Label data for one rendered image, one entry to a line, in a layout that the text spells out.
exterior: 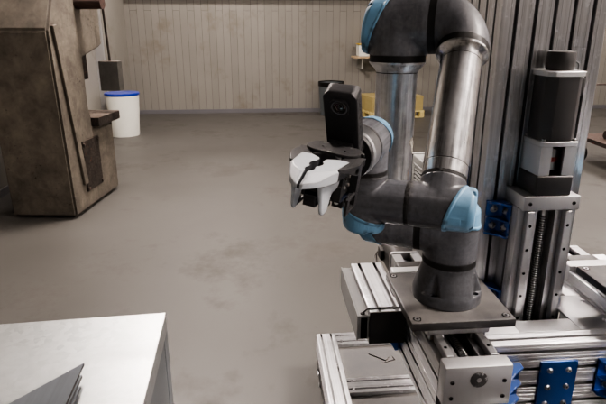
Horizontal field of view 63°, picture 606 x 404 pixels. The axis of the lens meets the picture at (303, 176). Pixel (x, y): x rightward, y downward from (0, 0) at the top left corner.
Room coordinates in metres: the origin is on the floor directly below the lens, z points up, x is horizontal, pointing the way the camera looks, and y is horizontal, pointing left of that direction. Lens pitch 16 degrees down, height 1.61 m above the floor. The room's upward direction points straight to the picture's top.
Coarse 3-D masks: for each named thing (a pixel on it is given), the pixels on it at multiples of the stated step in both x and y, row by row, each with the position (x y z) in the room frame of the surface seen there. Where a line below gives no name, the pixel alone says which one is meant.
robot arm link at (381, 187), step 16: (368, 176) 0.76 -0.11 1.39; (384, 176) 0.78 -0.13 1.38; (368, 192) 0.76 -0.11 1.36; (384, 192) 0.76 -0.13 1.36; (400, 192) 0.75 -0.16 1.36; (368, 208) 0.76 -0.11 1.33; (384, 208) 0.75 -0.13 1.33; (400, 208) 0.74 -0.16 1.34; (352, 224) 0.77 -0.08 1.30; (368, 224) 0.76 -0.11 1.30; (384, 224) 0.78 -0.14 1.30; (400, 224) 0.75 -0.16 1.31
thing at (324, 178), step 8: (328, 160) 0.58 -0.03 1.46; (336, 160) 0.59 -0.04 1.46; (320, 168) 0.55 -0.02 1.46; (328, 168) 0.55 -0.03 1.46; (336, 168) 0.55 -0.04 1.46; (304, 176) 0.52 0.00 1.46; (312, 176) 0.52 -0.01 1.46; (320, 176) 0.53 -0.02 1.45; (328, 176) 0.53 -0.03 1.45; (336, 176) 0.54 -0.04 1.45; (304, 184) 0.51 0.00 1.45; (312, 184) 0.52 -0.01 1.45; (320, 184) 0.52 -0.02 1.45; (328, 184) 0.53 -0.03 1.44; (336, 184) 0.58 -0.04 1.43; (320, 192) 0.53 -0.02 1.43; (328, 192) 0.55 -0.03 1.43; (320, 200) 0.54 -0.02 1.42; (328, 200) 0.56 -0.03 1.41; (320, 208) 0.54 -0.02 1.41
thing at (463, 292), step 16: (416, 272) 1.02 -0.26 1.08; (432, 272) 0.96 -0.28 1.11; (448, 272) 0.94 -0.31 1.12; (464, 272) 0.94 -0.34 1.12; (416, 288) 0.98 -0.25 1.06; (432, 288) 0.96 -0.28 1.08; (448, 288) 0.94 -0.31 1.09; (464, 288) 0.94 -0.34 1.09; (480, 288) 0.97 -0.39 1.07; (432, 304) 0.94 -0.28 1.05; (448, 304) 0.93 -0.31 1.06; (464, 304) 0.93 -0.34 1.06
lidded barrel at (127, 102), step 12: (108, 96) 7.78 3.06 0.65; (120, 96) 7.76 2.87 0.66; (132, 96) 7.86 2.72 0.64; (108, 108) 7.82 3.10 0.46; (120, 108) 7.77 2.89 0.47; (132, 108) 7.86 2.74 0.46; (120, 120) 7.77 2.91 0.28; (132, 120) 7.86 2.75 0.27; (120, 132) 7.79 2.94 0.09; (132, 132) 7.85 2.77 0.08
